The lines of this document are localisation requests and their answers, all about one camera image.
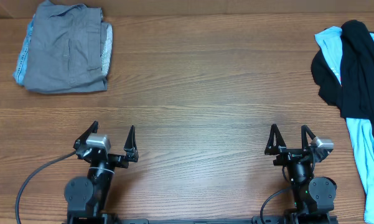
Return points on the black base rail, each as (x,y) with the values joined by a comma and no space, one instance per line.
(254,220)

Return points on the light blue garment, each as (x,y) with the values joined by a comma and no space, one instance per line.
(360,130)

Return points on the grey shorts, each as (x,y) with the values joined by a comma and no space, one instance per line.
(69,50)

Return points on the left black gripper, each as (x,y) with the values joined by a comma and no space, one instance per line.
(121,160)

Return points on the folded blue denim jeans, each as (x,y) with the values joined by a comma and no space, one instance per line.
(21,65)

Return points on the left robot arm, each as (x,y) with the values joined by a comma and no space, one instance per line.
(86,196)

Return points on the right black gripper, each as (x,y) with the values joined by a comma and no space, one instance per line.
(287,155)

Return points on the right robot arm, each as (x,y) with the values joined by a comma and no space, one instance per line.
(313,196)

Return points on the black garment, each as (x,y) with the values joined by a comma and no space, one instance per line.
(355,98)

